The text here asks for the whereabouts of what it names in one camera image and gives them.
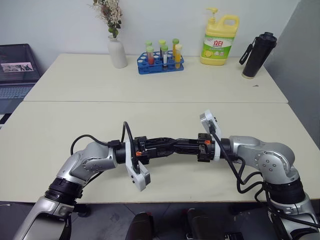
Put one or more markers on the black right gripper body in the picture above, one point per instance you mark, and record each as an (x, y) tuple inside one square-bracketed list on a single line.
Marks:
[(205, 150)]

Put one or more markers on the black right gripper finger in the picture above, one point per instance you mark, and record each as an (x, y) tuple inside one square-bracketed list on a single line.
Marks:
[(186, 150), (187, 142)]

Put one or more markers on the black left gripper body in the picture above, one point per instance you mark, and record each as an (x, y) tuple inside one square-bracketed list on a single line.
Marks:
[(140, 150)]

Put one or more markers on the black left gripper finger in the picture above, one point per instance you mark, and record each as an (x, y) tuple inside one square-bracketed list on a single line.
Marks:
[(161, 141), (161, 153)]

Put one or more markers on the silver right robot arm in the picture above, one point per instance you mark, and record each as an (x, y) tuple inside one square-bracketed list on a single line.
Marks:
[(270, 160)]

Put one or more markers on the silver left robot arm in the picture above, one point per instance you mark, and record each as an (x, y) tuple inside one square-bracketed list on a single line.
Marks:
[(82, 162)]

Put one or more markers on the blue test tube rack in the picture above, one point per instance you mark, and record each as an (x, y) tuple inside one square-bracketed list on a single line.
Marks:
[(145, 68)]

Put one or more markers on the dark rounded shape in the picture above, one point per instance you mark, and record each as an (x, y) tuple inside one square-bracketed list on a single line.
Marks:
[(140, 226), (200, 225)]

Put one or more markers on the green-capped clear tube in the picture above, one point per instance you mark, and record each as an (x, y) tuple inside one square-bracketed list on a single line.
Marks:
[(164, 56)]

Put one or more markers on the green-capped tube red contents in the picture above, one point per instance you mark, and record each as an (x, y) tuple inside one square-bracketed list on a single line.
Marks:
[(150, 56)]

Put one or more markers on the yellow-capped tube orange contents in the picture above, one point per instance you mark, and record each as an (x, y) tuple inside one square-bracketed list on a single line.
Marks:
[(178, 56)]

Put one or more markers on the white ceramic vase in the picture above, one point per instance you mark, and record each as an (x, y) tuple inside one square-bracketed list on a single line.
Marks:
[(117, 55)]

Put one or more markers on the yellow dish soap bottle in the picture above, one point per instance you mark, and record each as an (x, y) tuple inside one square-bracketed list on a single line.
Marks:
[(217, 47)]

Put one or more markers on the green-capped tube orange contents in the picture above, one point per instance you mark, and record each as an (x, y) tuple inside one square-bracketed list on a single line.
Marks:
[(175, 42)]

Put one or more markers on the dried flower bouquet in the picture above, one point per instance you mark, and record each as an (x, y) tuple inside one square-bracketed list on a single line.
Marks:
[(111, 15)]

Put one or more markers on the grey laptop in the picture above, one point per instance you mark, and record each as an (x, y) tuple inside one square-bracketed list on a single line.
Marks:
[(15, 65)]

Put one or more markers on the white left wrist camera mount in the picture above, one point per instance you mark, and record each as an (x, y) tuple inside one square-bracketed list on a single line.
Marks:
[(141, 178)]

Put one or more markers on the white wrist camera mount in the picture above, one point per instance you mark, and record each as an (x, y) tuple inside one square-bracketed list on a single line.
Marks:
[(141, 178), (208, 120)]

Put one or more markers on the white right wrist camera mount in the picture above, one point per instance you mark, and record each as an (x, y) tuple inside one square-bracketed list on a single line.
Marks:
[(208, 120)]

